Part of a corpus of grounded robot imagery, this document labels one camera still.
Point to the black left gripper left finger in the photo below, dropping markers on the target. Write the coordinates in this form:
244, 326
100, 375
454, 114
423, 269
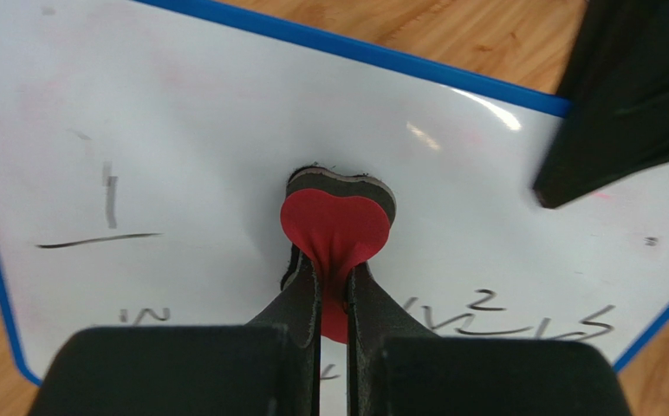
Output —
296, 314

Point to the blue framed whiteboard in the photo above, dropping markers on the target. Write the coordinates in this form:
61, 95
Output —
144, 147

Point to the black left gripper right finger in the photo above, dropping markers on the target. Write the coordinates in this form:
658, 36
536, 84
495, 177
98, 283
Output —
374, 318

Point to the red heart eraser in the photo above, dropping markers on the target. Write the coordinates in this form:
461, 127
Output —
338, 222

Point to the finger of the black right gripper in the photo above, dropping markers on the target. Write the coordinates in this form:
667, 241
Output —
617, 82

